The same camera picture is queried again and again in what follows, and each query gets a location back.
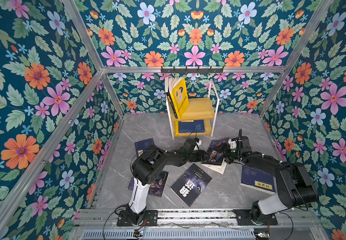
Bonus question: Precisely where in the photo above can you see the dark portrait book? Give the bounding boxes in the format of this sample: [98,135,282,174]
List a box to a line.
[202,138,229,175]
[127,170,169,198]

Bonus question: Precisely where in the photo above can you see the white wooden two-tier shelf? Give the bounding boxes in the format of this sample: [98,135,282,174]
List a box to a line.
[166,80,220,139]

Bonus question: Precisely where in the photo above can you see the black hook rail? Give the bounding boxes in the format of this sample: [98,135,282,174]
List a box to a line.
[160,66,224,75]

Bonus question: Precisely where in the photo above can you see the navy book far left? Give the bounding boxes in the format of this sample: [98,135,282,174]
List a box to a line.
[135,138,154,157]

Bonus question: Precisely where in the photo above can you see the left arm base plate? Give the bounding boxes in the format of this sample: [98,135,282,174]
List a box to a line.
[117,210,159,227]

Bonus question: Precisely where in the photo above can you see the navy book far right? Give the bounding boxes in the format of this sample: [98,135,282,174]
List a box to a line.
[241,166,276,195]

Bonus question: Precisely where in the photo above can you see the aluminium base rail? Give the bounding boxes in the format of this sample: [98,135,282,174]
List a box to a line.
[74,209,322,229]

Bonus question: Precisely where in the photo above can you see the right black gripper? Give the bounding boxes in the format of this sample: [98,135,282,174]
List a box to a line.
[213,142,242,163]

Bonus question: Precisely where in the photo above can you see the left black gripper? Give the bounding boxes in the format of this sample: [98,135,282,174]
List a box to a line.
[186,149,211,163]

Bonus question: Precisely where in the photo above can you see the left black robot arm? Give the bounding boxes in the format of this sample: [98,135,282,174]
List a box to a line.
[126,138,204,225]

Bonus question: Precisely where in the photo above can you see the black book white characters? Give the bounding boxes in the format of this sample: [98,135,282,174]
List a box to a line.
[171,164,212,207]

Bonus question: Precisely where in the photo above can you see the black book leaning on shelf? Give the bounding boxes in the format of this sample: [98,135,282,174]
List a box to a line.
[165,78,179,120]

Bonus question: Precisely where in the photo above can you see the navy book yellow label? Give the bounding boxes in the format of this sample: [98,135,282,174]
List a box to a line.
[178,120,206,134]

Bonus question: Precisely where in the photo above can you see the yellow cartoon cover book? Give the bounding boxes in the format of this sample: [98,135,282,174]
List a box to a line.
[170,77,189,120]

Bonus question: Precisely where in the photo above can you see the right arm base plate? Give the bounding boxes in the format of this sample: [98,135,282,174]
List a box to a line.
[233,210,278,226]

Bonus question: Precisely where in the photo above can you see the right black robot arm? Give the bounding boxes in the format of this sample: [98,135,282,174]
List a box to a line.
[217,136,319,221]

